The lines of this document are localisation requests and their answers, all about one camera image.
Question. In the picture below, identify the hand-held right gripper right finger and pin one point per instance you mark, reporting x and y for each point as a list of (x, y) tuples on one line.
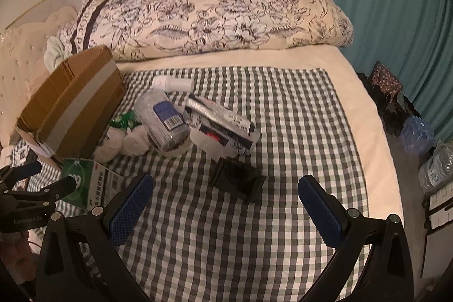
[(318, 213)]

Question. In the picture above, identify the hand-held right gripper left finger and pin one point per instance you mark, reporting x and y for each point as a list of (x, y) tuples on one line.
[(129, 213)]

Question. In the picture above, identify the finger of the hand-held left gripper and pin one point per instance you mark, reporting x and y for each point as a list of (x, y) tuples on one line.
[(26, 170), (60, 189)]

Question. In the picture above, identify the green and white carded pack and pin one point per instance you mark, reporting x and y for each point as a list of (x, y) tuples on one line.
[(102, 181)]

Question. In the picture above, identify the brown cardboard box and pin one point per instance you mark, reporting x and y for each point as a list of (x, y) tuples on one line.
[(78, 93)]

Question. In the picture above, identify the clear jar with blue label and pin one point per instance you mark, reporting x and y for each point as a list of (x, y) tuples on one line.
[(159, 111)]

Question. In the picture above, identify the black plastic holder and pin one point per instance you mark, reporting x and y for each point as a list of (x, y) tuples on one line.
[(233, 178)]

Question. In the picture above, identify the green foil packet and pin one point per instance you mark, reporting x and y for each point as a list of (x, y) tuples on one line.
[(124, 121)]

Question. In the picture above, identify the cream tufted headboard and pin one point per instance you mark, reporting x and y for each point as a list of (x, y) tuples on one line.
[(21, 68)]

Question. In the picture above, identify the green checked cloth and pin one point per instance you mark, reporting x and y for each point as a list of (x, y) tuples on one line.
[(283, 118)]

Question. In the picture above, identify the white printed packet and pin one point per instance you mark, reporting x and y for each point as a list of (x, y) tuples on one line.
[(226, 142)]

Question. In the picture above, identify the pale green cloth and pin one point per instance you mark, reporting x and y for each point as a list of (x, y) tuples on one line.
[(53, 52)]

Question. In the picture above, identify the white slatted crate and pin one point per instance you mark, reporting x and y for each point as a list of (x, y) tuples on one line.
[(440, 206)]

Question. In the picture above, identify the dark cloth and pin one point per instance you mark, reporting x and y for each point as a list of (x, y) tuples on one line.
[(393, 114)]

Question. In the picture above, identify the pack of clear bottles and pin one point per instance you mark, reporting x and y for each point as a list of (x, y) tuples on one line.
[(437, 167)]

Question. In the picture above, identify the silver tube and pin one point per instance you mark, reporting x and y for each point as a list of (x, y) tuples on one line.
[(219, 114)]

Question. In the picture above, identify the white plastic bottle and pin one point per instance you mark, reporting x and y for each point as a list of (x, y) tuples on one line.
[(173, 83)]

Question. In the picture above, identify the dotted dark bag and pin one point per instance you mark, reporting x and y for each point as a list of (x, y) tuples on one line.
[(384, 79)]

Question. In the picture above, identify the teal curtain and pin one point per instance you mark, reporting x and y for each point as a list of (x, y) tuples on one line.
[(389, 22)]

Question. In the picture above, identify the floral cream duvet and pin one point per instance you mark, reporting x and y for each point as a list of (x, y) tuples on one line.
[(230, 12)]

